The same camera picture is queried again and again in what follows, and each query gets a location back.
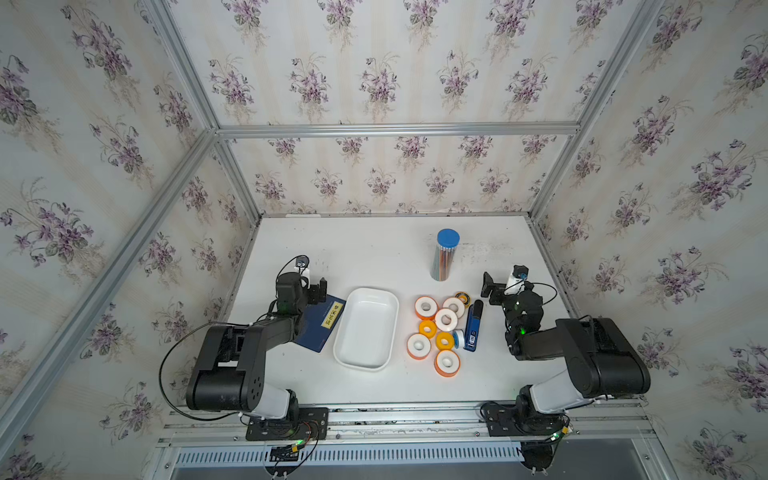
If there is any orange sealing tape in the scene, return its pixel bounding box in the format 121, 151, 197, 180
406, 333, 432, 360
434, 350, 461, 378
434, 308, 459, 332
414, 296, 439, 321
442, 297, 466, 319

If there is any white storage box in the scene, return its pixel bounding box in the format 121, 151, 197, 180
333, 287, 399, 372

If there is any orange sealing tape bottom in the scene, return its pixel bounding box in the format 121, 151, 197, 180
434, 350, 461, 378

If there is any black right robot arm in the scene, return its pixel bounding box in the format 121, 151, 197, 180
480, 266, 651, 425

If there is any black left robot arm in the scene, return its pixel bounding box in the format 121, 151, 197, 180
158, 254, 327, 423

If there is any small yellow black tape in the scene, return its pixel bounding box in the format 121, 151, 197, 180
454, 291, 471, 306

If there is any yellow sealing tape right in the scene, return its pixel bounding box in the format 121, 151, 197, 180
435, 331, 456, 351

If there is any yellow sealing tape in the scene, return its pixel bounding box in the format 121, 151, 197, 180
435, 331, 456, 351
418, 320, 438, 339

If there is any yellow sealing tape left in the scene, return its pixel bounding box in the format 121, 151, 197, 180
418, 320, 438, 339

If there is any blue book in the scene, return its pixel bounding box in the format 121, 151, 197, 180
293, 295, 346, 353

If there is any blue-capped pencil tube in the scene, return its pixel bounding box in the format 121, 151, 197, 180
431, 229, 460, 282

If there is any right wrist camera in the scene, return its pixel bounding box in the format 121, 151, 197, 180
505, 265, 529, 291

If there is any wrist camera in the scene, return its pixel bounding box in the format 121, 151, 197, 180
505, 265, 529, 291
294, 255, 311, 279

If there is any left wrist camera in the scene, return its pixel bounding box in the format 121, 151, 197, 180
294, 255, 311, 279

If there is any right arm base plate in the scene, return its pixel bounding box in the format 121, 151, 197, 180
479, 401, 570, 439

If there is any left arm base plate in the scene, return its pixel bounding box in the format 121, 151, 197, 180
245, 407, 330, 441

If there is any aluminium front rail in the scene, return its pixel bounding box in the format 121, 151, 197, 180
147, 400, 663, 478

